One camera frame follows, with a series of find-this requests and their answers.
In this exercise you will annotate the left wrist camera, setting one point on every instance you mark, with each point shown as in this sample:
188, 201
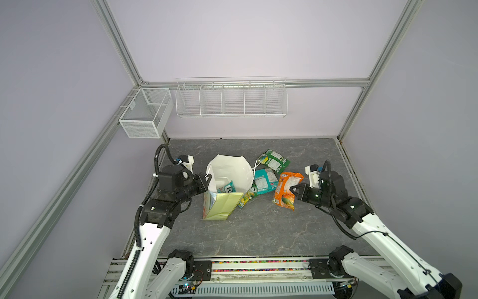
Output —
187, 161

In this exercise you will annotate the long white wire shelf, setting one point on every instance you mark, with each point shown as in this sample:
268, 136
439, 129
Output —
201, 97

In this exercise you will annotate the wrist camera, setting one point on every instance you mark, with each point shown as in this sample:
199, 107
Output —
187, 161
313, 171

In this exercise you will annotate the green Fox's candy packet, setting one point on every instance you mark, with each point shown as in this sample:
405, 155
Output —
274, 161

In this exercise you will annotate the yellow-green Fox's candy packet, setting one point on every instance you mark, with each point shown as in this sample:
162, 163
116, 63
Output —
247, 197

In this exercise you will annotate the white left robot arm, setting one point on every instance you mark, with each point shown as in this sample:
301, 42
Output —
174, 184

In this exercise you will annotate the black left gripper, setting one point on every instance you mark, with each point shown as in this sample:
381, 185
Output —
203, 185

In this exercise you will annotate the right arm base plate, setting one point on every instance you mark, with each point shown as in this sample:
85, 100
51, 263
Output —
320, 270

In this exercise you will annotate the pink-teal Fox's candy packet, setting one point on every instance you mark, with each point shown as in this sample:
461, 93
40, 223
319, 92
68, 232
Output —
228, 188

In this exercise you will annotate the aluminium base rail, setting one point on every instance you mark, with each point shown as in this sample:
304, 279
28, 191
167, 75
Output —
261, 269

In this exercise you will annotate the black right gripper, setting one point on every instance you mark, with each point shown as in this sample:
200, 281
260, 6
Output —
302, 194

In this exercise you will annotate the teal Fox's candy packet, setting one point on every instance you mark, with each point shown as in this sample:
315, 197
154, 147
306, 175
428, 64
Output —
265, 181

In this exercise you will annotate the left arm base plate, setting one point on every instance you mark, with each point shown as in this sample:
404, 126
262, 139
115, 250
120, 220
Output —
200, 271

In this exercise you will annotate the small white mesh basket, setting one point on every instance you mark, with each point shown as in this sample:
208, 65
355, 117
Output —
147, 113

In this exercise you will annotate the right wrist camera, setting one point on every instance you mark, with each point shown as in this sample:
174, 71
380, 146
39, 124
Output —
313, 171

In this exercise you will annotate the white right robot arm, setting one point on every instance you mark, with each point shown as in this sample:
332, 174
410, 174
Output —
412, 278

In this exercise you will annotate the white and green paper bag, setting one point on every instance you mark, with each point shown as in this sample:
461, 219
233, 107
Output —
232, 177

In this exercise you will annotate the orange Fox's candy packet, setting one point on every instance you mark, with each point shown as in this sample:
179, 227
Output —
283, 197

